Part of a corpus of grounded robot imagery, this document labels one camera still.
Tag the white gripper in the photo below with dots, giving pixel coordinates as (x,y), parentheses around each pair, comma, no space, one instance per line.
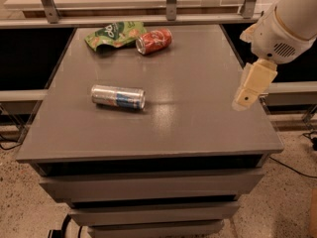
(271,39)

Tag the silver blue redbull can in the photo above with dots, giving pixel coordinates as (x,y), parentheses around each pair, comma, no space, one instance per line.
(118,96)

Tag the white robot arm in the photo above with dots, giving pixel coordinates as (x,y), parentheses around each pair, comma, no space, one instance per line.
(302,6)

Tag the red soda can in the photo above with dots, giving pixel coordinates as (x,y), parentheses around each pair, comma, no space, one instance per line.
(153,41)

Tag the grey drawer cabinet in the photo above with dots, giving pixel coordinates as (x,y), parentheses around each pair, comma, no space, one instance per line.
(177,167)

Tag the green snack bag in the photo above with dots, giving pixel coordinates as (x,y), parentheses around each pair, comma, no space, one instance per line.
(116,35)

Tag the metal frame rail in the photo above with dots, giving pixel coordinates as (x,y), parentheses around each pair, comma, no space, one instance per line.
(32,14)

